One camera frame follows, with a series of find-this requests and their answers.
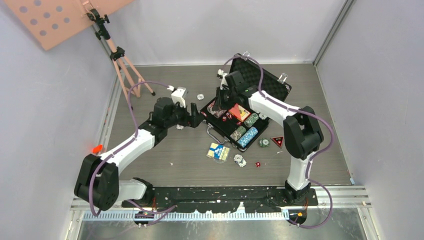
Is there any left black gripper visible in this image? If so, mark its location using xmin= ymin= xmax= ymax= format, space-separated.
xmin=165 ymin=99 xmax=203 ymax=129

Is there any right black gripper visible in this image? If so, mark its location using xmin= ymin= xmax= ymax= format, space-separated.
xmin=212 ymin=86 xmax=237 ymax=112

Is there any blue playing card deck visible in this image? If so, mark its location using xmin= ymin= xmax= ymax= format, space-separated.
xmin=206 ymin=143 xmax=231 ymax=164

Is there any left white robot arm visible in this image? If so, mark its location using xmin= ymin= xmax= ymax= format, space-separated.
xmin=73 ymin=97 xmax=204 ymax=216

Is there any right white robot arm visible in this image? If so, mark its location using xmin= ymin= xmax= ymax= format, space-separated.
xmin=215 ymin=69 xmax=324 ymax=205

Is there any red playing card deck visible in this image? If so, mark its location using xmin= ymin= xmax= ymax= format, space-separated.
xmin=228 ymin=103 xmax=251 ymax=122

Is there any black poker chip case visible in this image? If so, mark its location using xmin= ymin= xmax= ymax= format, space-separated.
xmin=200 ymin=53 xmax=292 ymax=152

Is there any green poker chip stack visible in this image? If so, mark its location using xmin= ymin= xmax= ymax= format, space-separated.
xmin=243 ymin=113 xmax=259 ymax=128

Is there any light blue chip stack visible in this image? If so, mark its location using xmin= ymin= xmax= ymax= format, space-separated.
xmin=237 ymin=127 xmax=259 ymax=148

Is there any grey camo chip stack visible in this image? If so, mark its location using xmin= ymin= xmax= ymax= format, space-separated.
xmin=230 ymin=125 xmax=247 ymax=141

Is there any blue white chip pair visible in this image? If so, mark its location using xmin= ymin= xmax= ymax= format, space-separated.
xmin=233 ymin=154 xmax=247 ymax=168

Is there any dark green chip pile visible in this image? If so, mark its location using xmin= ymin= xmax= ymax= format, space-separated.
xmin=258 ymin=138 xmax=270 ymax=148

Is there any red triangle all-in button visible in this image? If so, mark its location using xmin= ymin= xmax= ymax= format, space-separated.
xmin=270 ymin=136 xmax=284 ymax=149

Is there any pink music stand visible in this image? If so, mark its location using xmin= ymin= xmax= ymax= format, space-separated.
xmin=4 ymin=0 xmax=156 ymax=98

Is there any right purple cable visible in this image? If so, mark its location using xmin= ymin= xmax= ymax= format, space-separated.
xmin=219 ymin=54 xmax=335 ymax=230

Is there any purple cable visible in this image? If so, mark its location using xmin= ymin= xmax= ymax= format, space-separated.
xmin=219 ymin=54 xmax=335 ymax=230
xmin=87 ymin=81 xmax=176 ymax=226

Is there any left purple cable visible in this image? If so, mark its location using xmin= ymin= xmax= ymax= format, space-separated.
xmin=87 ymin=81 xmax=176 ymax=226

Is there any orange clip on rail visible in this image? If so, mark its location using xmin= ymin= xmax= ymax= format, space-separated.
xmin=91 ymin=144 xmax=103 ymax=155

